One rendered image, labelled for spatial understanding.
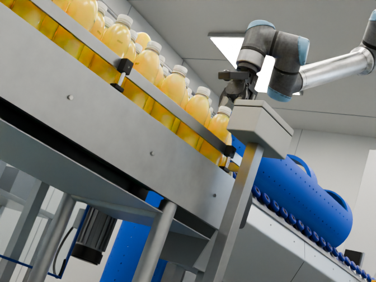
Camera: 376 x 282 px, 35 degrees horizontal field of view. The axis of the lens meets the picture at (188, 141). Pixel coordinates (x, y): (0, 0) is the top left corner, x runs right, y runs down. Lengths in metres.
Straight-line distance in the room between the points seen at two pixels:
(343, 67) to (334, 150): 5.72
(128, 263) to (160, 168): 1.09
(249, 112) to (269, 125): 0.07
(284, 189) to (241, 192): 0.58
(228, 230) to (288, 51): 0.65
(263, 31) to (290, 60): 0.13
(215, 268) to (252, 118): 0.43
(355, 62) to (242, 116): 0.78
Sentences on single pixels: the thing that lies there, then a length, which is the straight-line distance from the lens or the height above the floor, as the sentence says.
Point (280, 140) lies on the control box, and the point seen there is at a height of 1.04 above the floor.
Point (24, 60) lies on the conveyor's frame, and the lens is 1.27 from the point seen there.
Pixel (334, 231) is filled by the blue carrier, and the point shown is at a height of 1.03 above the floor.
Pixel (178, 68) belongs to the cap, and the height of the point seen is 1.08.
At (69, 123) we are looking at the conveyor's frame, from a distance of 1.34.
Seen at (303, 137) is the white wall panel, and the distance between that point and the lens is 8.25.
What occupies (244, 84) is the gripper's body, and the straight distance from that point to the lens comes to 1.94.
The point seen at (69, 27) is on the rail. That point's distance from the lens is 1.36.
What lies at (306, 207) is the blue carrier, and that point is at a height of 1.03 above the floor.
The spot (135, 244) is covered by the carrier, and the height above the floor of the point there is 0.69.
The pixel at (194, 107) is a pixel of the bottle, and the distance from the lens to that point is 1.72.
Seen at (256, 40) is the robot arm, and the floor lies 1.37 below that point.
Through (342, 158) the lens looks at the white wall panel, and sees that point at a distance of 7.95.
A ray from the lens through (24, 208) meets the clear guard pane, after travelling 1.91.
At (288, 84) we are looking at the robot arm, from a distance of 2.06.
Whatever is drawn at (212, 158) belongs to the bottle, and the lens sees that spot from 1.78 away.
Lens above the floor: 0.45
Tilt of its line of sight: 16 degrees up
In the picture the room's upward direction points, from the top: 20 degrees clockwise
